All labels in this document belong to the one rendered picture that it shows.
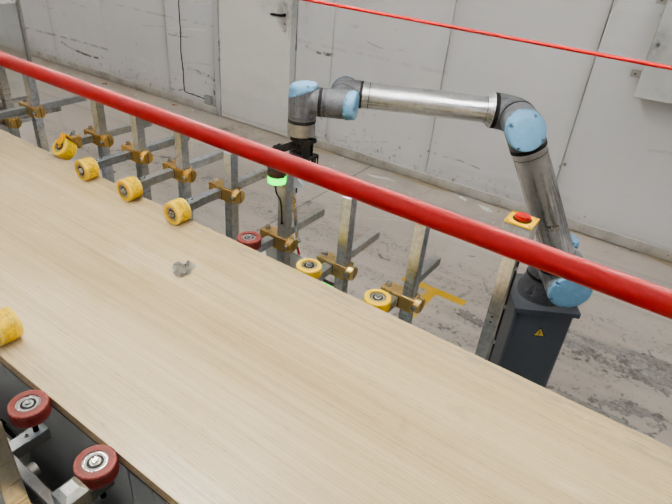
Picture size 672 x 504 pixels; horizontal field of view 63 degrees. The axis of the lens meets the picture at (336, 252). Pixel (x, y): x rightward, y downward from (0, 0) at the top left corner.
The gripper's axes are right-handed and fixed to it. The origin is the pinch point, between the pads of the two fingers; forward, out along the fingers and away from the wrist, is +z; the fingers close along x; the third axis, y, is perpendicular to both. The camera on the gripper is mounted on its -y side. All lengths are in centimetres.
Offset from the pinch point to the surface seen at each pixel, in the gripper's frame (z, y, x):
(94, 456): 11, 33, -103
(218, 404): 12, 42, -78
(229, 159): -7.5, -21.2, -9.3
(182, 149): -4.2, -45.7, -8.7
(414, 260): 2, 53, -10
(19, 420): 12, 13, -106
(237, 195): 5.2, -18.1, -9.1
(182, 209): 4.9, -23.3, -29.6
